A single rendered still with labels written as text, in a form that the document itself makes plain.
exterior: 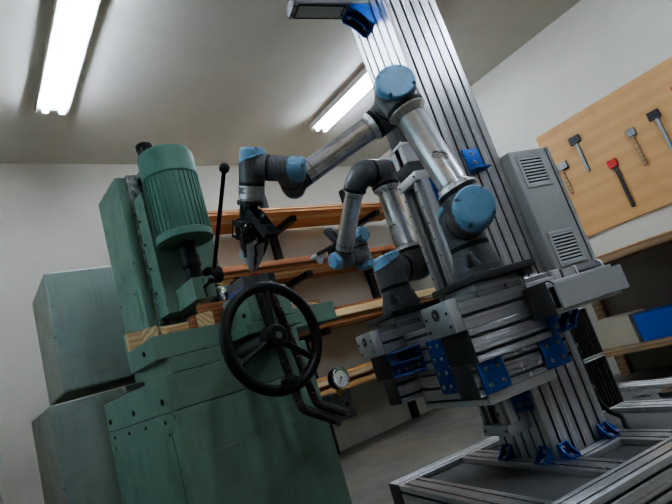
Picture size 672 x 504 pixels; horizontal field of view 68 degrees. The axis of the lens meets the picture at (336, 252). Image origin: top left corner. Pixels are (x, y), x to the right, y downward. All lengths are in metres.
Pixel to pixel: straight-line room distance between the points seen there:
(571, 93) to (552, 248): 2.67
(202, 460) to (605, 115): 3.68
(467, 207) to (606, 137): 2.96
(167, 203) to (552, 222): 1.30
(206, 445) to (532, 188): 1.35
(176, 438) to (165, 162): 0.81
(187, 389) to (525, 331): 0.92
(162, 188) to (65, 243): 2.44
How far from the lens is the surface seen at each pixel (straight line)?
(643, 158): 4.12
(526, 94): 4.59
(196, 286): 1.54
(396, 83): 1.47
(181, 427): 1.32
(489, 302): 1.43
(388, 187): 2.08
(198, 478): 1.33
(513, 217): 1.86
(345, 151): 1.57
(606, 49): 4.36
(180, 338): 1.35
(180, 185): 1.62
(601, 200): 4.23
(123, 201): 1.83
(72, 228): 4.06
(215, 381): 1.37
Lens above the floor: 0.70
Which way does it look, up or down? 12 degrees up
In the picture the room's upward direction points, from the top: 18 degrees counter-clockwise
